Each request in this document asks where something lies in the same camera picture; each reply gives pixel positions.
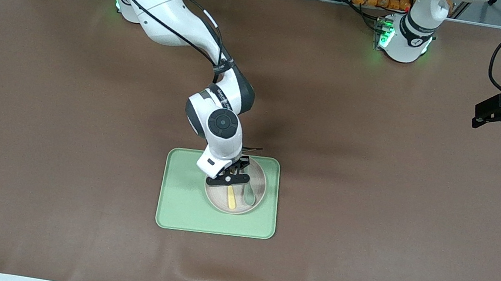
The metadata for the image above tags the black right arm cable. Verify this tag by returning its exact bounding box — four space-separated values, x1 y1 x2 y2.
102 0 246 75

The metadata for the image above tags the yellow plastic fork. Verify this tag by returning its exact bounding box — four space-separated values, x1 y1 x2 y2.
214 168 242 211

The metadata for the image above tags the round white plate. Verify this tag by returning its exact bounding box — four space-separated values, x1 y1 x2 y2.
201 150 272 219

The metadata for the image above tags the green plastic spoon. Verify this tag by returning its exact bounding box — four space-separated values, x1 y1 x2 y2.
240 172 260 207

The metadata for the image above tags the brown table cover mat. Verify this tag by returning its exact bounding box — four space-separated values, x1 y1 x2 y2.
0 0 501 281

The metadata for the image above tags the light green rectangular tray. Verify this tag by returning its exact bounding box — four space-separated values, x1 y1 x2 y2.
154 141 287 246

